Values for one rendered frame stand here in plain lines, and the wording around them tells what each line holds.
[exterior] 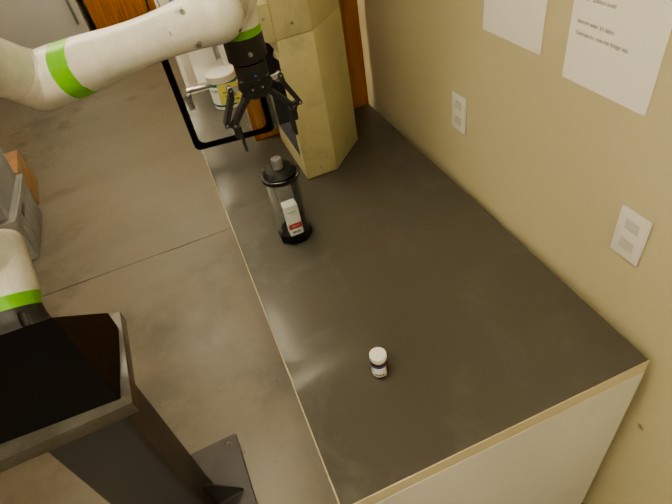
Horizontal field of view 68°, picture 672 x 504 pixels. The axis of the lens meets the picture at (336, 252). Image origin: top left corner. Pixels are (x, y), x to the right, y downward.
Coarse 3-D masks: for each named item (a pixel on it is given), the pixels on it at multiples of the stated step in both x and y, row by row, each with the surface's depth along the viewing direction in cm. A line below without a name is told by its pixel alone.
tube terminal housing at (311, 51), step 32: (288, 0) 134; (320, 0) 142; (288, 32) 139; (320, 32) 145; (288, 64) 144; (320, 64) 148; (288, 96) 151; (320, 96) 154; (320, 128) 160; (352, 128) 179; (320, 160) 168
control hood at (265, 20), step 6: (258, 0) 135; (258, 6) 132; (264, 6) 132; (258, 12) 133; (264, 12) 133; (264, 18) 134; (270, 18) 135; (264, 24) 135; (270, 24) 136; (264, 30) 136; (270, 30) 137; (264, 36) 137; (270, 36) 137; (270, 42) 139
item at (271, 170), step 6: (276, 156) 133; (276, 162) 131; (282, 162) 136; (288, 162) 135; (270, 168) 134; (276, 168) 133; (282, 168) 133; (288, 168) 133; (294, 168) 134; (264, 174) 134; (270, 174) 132; (276, 174) 132; (282, 174) 131; (288, 174) 132; (270, 180) 132; (276, 180) 132
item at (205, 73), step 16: (208, 48) 164; (176, 64) 165; (192, 64) 166; (208, 64) 168; (224, 64) 169; (176, 80) 168; (192, 80) 170; (208, 80) 171; (224, 80) 172; (192, 96) 173; (208, 96) 175; (224, 96) 176; (240, 96) 177; (192, 112) 177; (208, 112) 178; (224, 112) 180; (256, 112) 183; (208, 128) 182; (224, 128) 184; (256, 128) 187
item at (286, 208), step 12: (264, 168) 137; (264, 180) 133; (288, 180) 131; (276, 192) 134; (288, 192) 135; (300, 192) 139; (276, 204) 138; (288, 204) 137; (300, 204) 140; (276, 216) 142; (288, 216) 140; (300, 216) 142; (288, 228) 143; (300, 228) 144
